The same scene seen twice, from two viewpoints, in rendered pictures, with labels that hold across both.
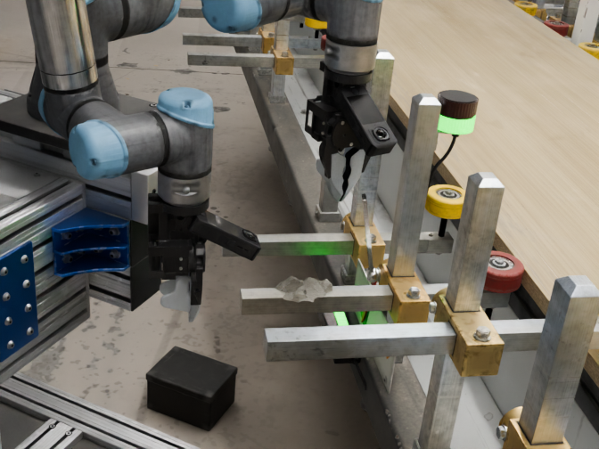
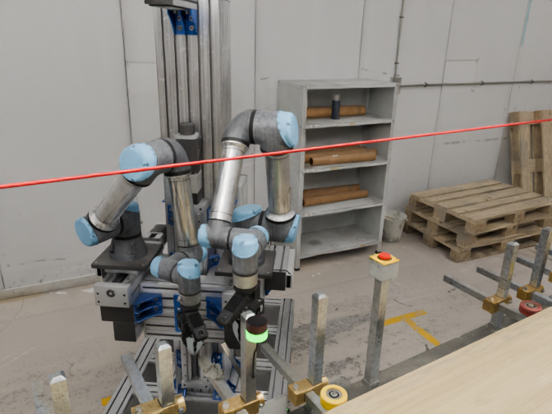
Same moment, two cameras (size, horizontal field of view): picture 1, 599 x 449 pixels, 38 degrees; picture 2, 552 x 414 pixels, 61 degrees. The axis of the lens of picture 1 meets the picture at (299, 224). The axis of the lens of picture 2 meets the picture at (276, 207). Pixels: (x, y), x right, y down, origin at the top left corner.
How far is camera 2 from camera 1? 1.60 m
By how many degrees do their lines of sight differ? 64
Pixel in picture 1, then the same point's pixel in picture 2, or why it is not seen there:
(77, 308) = (220, 335)
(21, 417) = (266, 384)
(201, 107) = (181, 268)
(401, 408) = not seen: outside the picture
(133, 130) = (163, 264)
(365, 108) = (234, 303)
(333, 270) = not seen: hidden behind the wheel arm
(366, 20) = (235, 264)
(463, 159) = (396, 393)
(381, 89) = (315, 312)
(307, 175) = (411, 364)
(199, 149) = (181, 283)
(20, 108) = not seen: hidden behind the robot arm
